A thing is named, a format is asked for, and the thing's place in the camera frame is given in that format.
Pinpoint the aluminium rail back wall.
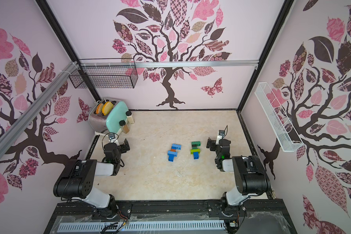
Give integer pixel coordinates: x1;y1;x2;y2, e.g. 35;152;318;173
81;60;259;68

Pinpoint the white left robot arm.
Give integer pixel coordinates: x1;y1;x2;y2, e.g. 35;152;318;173
53;139;130;218

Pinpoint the black corner frame post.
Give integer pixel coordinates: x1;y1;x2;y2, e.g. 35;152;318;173
237;0;295;114

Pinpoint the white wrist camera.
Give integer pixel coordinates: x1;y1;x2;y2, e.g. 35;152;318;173
108;133;119;145
216;130;225;144

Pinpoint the small dark green lego brick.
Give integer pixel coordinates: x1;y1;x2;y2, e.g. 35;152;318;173
191;141;201;147

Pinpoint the pale spice jar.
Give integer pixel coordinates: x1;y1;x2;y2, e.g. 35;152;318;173
125;111;135;124

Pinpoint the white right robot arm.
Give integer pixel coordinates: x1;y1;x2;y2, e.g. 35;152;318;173
206;138;270;212

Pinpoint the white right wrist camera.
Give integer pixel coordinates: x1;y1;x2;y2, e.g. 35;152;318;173
216;130;225;144

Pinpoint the brown spice jar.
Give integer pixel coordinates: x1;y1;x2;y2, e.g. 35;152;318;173
119;120;130;134

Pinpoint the white wire shelf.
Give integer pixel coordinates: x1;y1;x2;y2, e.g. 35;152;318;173
254;82;304;153

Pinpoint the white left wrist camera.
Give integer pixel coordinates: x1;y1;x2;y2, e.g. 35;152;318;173
108;133;119;145

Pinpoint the lime green lego brick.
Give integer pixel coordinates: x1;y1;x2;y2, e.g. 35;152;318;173
190;149;200;154

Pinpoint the aluminium rail left wall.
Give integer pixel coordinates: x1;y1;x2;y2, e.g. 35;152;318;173
0;61;77;159

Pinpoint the light blue long lego brick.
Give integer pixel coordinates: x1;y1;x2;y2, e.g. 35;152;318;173
171;144;181;150

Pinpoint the aluminium rail wall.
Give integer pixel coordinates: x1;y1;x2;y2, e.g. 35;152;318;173
0;61;77;159
81;60;259;68

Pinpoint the white cable duct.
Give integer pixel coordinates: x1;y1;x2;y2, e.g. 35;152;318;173
54;220;226;234

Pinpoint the black wire basket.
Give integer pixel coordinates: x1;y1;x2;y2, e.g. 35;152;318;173
69;57;139;89

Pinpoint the mint green toaster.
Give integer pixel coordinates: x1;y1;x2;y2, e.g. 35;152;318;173
88;98;129;136

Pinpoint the blue small lego brick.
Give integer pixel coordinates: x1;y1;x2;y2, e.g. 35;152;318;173
168;155;175;162

